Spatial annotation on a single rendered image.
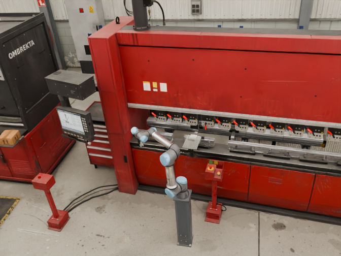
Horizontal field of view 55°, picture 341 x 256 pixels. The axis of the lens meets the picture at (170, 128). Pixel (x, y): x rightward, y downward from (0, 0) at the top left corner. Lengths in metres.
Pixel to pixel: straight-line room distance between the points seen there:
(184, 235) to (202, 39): 2.23
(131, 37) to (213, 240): 2.57
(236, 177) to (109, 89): 1.90
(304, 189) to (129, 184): 2.31
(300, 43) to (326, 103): 0.72
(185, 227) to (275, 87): 1.85
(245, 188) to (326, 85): 1.61
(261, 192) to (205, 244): 0.95
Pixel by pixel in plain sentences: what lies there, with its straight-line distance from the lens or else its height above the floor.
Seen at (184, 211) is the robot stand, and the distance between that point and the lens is 3.74.
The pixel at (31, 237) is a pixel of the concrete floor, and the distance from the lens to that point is 4.78.
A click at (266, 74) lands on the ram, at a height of 1.90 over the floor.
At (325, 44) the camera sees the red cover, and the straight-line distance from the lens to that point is 3.46.
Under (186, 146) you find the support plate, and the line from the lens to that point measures 3.97.
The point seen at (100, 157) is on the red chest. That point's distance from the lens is 5.19.
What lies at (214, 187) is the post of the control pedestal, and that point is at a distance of 4.15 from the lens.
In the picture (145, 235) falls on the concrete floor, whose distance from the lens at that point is 4.35.
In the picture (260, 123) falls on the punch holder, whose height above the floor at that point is 1.30.
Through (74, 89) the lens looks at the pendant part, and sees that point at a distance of 3.61.
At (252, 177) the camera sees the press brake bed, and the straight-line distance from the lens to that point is 4.21.
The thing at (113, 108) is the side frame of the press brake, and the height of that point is 1.43.
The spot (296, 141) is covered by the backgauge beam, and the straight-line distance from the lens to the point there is 4.31.
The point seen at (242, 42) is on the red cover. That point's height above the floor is 2.24.
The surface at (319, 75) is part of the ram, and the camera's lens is 3.59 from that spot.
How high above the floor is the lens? 3.36
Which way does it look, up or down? 33 degrees down
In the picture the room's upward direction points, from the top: 4 degrees counter-clockwise
